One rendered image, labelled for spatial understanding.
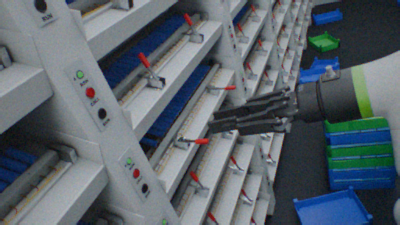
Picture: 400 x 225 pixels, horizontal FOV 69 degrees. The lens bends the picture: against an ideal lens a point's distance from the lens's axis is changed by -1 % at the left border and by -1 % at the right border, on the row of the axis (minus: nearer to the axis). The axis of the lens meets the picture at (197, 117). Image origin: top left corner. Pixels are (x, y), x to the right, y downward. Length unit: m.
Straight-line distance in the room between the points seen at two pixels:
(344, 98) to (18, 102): 0.49
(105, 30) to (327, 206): 1.43
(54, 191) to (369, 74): 0.53
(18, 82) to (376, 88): 0.52
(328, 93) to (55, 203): 0.47
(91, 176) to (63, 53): 0.20
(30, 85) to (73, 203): 0.19
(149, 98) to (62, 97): 0.24
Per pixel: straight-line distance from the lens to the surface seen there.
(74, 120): 0.50
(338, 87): 0.54
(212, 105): 0.94
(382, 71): 0.54
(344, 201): 1.73
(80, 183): 0.53
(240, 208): 1.32
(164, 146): 0.77
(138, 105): 0.66
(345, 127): 1.49
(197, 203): 0.90
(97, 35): 0.55
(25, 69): 0.48
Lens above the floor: 1.34
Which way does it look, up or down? 31 degrees down
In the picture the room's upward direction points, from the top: 20 degrees counter-clockwise
